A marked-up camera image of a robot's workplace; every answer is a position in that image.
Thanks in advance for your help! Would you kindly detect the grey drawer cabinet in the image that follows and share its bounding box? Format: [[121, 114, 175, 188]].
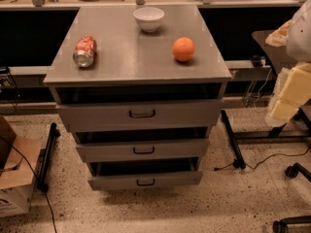
[[45, 5, 231, 177]]

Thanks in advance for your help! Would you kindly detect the grey bottom drawer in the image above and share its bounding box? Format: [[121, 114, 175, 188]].
[[88, 171, 202, 190]]

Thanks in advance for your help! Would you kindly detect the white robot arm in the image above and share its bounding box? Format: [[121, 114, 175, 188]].
[[265, 0, 311, 127]]

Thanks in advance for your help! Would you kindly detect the grey drawer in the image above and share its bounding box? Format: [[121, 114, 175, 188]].
[[88, 171, 202, 190], [57, 99, 222, 133], [77, 139, 208, 163]]

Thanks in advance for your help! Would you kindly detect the black bar left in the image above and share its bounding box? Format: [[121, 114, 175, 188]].
[[37, 122, 60, 193]]

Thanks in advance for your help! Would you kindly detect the grey middle drawer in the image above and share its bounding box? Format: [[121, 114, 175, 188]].
[[77, 139, 208, 163]]

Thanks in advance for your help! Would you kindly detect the black floor cable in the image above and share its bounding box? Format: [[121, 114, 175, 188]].
[[213, 143, 311, 172], [0, 135, 58, 233]]

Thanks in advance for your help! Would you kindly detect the black floor cable right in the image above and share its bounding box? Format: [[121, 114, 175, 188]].
[[213, 143, 311, 172]]

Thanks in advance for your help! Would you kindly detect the orange fruit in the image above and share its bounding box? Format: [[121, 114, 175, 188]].
[[172, 37, 194, 62]]

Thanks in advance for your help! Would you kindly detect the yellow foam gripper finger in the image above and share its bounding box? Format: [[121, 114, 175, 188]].
[[265, 62, 311, 126]]

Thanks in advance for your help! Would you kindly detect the black bar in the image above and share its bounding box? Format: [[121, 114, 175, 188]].
[[221, 110, 246, 169], [37, 122, 60, 193]]

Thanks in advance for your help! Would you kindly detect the black floor cable left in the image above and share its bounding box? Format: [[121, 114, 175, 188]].
[[0, 135, 58, 233]]

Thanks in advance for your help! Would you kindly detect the black bar right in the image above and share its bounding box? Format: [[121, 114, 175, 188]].
[[221, 110, 246, 169]]

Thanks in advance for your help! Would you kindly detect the red soda can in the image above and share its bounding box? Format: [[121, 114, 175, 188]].
[[73, 35, 97, 68]]

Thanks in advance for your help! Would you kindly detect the grey top drawer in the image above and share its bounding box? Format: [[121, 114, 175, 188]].
[[57, 99, 222, 133]]

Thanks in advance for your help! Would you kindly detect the cardboard box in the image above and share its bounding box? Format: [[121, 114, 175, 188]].
[[0, 116, 41, 217]]

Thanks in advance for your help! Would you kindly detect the black chair base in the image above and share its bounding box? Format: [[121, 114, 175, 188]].
[[272, 162, 311, 233]]

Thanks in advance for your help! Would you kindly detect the white bowl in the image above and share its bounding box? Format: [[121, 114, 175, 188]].
[[133, 7, 164, 33]]

